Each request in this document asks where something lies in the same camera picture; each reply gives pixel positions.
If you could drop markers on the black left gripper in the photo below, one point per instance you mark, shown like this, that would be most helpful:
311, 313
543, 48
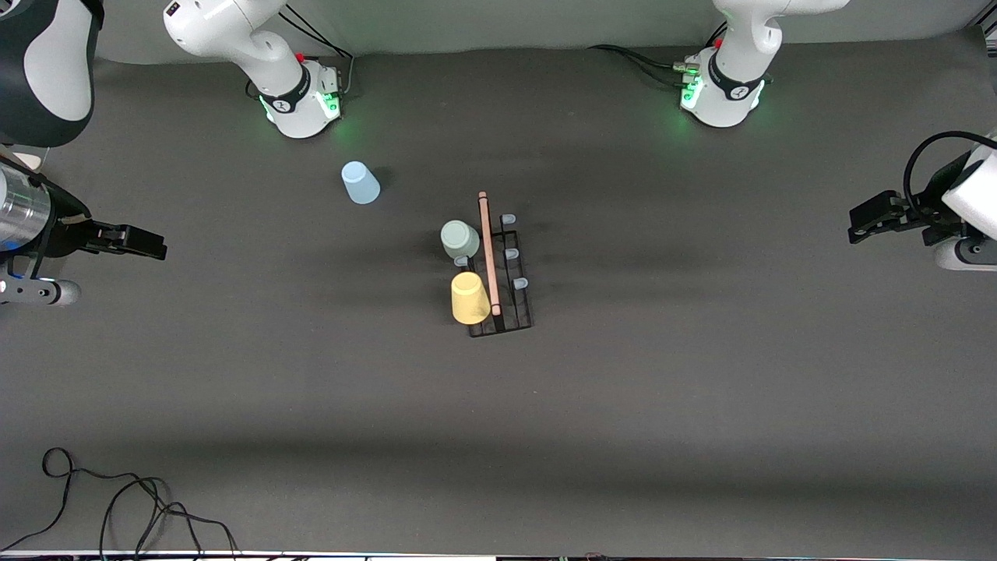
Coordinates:
916, 217

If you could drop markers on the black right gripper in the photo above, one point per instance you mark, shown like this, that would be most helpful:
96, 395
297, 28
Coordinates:
68, 231

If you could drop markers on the pale green plastic cup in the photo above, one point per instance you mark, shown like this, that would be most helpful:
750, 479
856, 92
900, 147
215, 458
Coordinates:
459, 240

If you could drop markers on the yellow plastic cup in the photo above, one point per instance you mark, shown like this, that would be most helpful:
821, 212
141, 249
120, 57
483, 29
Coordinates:
470, 300

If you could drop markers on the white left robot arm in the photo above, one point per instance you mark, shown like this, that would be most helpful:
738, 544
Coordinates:
732, 78

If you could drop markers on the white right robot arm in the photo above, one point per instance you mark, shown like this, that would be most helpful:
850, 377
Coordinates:
265, 47

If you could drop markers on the pale blue plastic cup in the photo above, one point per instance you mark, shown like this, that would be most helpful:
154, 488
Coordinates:
361, 187

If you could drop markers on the beige box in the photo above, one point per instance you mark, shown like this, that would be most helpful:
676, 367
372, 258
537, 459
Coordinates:
29, 160

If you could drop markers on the dark grey table cloth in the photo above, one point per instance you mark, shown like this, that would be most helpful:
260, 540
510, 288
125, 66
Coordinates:
623, 428

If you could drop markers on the black aluminium frame rail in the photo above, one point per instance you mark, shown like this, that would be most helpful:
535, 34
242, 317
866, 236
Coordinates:
989, 29

